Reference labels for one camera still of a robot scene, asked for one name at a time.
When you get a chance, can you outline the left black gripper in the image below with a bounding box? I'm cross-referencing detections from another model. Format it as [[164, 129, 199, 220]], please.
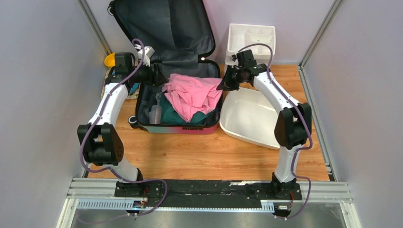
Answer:
[[130, 60, 170, 88]]

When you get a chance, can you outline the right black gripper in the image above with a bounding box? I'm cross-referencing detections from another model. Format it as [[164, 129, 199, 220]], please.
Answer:
[[217, 65, 245, 92]]

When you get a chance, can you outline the pink garment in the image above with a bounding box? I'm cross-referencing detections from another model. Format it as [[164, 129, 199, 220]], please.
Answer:
[[162, 74, 222, 123]]

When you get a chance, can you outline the white plastic basin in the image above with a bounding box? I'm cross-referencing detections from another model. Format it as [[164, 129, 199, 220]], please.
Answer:
[[219, 88, 279, 150]]

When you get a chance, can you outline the dark green garment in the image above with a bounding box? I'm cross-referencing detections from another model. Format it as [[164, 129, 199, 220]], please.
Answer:
[[159, 91, 216, 125]]

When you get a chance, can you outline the pink and teal kids suitcase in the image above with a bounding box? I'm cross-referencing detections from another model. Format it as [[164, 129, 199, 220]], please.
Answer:
[[109, 0, 222, 134]]

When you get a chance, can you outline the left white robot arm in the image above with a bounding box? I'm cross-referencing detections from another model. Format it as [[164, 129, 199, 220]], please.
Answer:
[[77, 48, 151, 197]]

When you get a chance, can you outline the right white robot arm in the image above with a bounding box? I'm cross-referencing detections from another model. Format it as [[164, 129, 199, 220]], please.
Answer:
[[217, 48, 312, 199]]

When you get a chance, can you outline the teal polka dot plate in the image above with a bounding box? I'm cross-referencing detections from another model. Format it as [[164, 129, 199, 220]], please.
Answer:
[[129, 83, 139, 95]]

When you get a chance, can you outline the floral cloth mat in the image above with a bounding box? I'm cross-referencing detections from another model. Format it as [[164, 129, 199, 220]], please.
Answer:
[[100, 66, 141, 101]]

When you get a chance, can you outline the yellow bowl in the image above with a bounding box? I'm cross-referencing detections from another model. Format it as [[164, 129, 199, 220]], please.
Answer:
[[104, 53, 115, 68]]

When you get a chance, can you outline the white plastic drawer organizer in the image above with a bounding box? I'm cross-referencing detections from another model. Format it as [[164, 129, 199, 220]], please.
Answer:
[[225, 23, 276, 66]]

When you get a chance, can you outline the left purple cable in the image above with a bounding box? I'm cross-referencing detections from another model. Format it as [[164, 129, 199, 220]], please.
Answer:
[[79, 38, 168, 221]]

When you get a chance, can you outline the purple cable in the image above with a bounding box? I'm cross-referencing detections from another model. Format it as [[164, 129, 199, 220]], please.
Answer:
[[79, 38, 168, 221], [238, 43, 313, 220]]

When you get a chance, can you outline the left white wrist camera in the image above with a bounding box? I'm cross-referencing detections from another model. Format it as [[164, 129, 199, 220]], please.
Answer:
[[134, 44, 155, 67]]

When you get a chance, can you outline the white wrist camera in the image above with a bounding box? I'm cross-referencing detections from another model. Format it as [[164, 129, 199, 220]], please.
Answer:
[[231, 54, 238, 62], [134, 44, 155, 67]]

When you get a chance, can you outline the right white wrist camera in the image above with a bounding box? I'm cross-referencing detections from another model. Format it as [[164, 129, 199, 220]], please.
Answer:
[[231, 54, 238, 62]]

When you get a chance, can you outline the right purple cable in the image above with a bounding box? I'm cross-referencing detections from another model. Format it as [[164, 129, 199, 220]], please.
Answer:
[[238, 43, 313, 220]]

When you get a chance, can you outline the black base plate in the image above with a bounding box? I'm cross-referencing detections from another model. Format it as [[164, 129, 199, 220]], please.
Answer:
[[114, 180, 302, 209]]

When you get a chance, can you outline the aluminium rail frame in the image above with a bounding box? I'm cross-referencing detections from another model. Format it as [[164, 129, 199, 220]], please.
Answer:
[[57, 178, 361, 228]]

